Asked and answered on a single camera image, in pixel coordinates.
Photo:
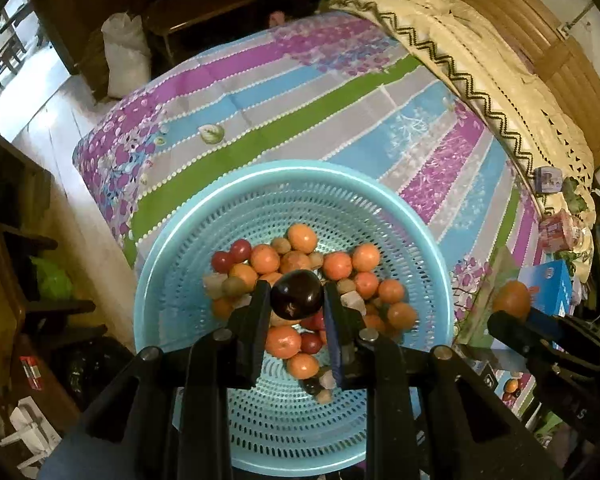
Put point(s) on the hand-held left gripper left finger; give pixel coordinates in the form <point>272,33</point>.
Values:
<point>257,310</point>

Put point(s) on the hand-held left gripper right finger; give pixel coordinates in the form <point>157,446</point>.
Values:
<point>332,320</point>

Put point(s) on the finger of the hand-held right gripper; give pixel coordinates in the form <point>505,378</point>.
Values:
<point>510,331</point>
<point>550,320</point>

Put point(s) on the ripe orange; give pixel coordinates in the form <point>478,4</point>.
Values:
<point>511,299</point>
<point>511,385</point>

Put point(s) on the dark plum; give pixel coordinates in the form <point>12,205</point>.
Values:
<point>310,385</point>
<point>295,292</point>

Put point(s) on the light blue plastic basket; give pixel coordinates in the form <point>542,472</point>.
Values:
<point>280,200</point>

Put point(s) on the red plum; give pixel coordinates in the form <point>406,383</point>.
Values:
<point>240,250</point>
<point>319,321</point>
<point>310,343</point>
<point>222,261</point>

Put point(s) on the pale whitish lump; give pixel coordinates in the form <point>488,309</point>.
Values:
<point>352,303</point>
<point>214,287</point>
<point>328,380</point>

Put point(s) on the blue cardboard box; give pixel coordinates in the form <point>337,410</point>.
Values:
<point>547,287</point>

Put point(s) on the heap of small tangerines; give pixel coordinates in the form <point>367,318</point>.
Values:
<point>302,237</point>

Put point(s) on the pink printed box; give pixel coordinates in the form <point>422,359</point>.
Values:
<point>555,232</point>

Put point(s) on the dark green leafy bunch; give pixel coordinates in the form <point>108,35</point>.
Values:
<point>575,200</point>

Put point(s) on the purple patterned packet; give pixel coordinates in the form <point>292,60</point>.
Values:
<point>547,180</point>

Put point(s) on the black bag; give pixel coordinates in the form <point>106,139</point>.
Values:
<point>95,370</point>

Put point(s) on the bright green plastic bag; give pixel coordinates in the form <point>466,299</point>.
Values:
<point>52,280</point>

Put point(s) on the striped floral bedsheet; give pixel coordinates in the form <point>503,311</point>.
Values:
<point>305,105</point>

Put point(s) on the red and white box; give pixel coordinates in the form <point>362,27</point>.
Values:
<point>30,372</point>

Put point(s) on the wooden shelf unit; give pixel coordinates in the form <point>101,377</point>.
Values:
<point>15,240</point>

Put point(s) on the white plastic appliance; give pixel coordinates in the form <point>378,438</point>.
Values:
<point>30,435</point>

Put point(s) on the cream zigzag quilt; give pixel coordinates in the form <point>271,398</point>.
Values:
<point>490,65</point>

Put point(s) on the wooden headboard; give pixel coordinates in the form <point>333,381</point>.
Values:
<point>555,40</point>

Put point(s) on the white sack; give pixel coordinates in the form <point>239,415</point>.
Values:
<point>125,55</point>

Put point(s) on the pink slipper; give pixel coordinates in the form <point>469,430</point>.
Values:
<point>277,19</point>

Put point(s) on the dark wooden chair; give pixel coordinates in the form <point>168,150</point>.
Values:
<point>195,15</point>

